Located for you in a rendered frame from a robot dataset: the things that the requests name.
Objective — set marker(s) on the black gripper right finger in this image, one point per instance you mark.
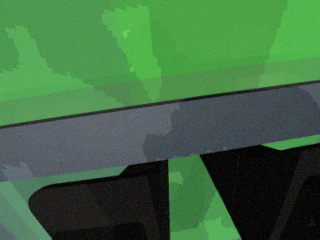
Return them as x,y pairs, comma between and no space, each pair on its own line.
259,185

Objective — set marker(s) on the clear low l-shaped wall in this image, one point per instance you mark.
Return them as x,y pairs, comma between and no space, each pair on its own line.
142,91

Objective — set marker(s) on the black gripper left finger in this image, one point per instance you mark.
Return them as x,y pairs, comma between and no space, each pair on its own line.
140,193

